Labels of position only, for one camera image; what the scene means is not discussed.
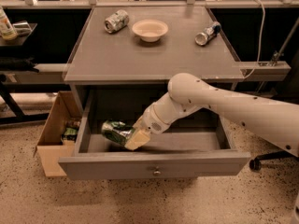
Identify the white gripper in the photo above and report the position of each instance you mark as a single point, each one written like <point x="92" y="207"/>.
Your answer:
<point x="151" y="121"/>

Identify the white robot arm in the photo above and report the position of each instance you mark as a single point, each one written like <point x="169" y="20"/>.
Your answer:
<point x="274" y="121"/>

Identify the round metal drawer knob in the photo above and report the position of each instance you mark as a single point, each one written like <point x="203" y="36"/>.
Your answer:
<point x="156" y="172"/>

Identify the grey open top drawer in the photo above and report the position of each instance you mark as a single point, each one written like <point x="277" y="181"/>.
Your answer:
<point x="199" y="145"/>

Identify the silver green can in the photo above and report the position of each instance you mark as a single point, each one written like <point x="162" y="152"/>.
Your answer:
<point x="116" y="21"/>

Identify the green packet in box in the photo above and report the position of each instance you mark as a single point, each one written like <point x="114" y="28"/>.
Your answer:
<point x="69" y="134"/>

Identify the grey cabinet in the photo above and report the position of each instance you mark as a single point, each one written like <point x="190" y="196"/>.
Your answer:
<point x="124" y="58"/>

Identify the cardboard box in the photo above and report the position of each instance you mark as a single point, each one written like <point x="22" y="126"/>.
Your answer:
<point x="50" y="148"/>

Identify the white bowl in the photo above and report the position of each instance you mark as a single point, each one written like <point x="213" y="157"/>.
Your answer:
<point x="150" y="30"/>

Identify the black office chair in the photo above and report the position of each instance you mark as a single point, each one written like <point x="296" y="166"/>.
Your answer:
<point x="256" y="163"/>

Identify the crumpled foil wrapper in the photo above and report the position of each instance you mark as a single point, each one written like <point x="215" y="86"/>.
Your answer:
<point x="22" y="28"/>

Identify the white bottle on shelf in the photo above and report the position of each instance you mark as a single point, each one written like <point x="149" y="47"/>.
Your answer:
<point x="7" y="31"/>

